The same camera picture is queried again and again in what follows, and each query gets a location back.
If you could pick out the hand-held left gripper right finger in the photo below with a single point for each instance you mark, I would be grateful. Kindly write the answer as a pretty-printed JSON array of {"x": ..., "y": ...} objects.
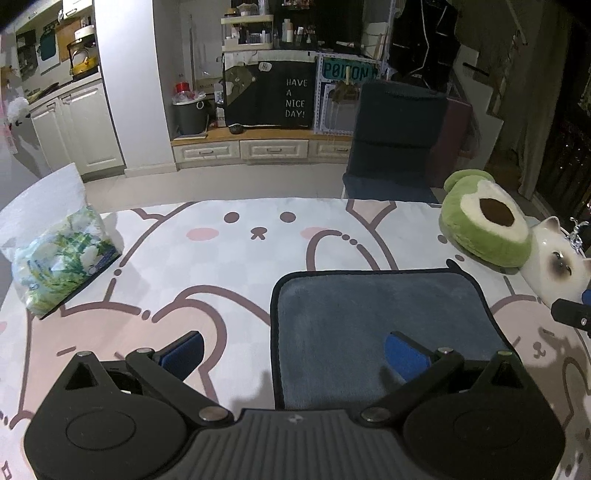
[{"x": 402, "y": 355}]

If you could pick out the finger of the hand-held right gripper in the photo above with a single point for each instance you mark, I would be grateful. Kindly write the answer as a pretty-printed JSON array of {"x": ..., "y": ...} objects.
[{"x": 570, "y": 314}]

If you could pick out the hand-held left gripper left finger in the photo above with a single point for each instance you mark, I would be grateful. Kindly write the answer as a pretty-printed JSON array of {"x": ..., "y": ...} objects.
[{"x": 184, "y": 354}]

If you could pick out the grey towel with black trim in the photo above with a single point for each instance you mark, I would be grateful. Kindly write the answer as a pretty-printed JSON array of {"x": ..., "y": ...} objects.
[{"x": 383, "y": 323}]

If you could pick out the white ceramic cat figurine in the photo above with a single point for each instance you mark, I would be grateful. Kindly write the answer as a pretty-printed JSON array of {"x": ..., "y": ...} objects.
[{"x": 556, "y": 267}]

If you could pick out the silver metal ornament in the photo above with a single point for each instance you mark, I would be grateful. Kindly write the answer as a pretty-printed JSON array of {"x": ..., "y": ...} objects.
[{"x": 575, "y": 235}]

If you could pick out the cartoon rabbit printed blanket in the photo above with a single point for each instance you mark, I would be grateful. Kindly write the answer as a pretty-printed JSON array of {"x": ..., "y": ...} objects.
[{"x": 258, "y": 277}]

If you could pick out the green avocado plush toy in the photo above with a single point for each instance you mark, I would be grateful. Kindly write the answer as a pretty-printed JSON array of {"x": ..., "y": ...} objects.
[{"x": 485, "y": 221}]

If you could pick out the floral plastic bag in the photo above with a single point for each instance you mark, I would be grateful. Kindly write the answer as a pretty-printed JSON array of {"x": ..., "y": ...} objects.
[{"x": 55, "y": 258}]

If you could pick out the dark fabric chair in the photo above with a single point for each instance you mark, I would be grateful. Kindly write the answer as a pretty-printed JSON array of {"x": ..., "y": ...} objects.
[{"x": 397, "y": 138}]

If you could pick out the white low drawer cabinet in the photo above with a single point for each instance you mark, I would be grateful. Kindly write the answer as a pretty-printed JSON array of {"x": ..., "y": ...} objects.
[{"x": 263, "y": 148}]

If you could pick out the grey trash bin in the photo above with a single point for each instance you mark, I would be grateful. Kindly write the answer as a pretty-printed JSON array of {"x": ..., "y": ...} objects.
[{"x": 190, "y": 115}]

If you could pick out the white kitchen cabinet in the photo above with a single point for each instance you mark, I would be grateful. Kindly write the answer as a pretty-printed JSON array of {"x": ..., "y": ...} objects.
[{"x": 76, "y": 124}]

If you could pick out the white pegboard panel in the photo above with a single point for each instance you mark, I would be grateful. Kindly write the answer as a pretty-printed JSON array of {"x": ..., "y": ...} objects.
[{"x": 333, "y": 108}]

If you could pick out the black printed cloth cover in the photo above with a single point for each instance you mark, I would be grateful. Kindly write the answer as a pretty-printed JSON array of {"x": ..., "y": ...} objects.
[{"x": 268, "y": 94}]

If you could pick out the teal printed sign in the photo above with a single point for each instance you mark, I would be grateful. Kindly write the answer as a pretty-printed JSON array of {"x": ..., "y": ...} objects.
[{"x": 348, "y": 70}]

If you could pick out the white fluffy duster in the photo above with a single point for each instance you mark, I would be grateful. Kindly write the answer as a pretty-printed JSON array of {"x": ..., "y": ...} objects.
[{"x": 18, "y": 109}]

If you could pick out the white shelf rack with bottles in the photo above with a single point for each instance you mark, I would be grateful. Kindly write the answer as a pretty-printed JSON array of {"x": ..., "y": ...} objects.
[{"x": 247, "y": 32}]

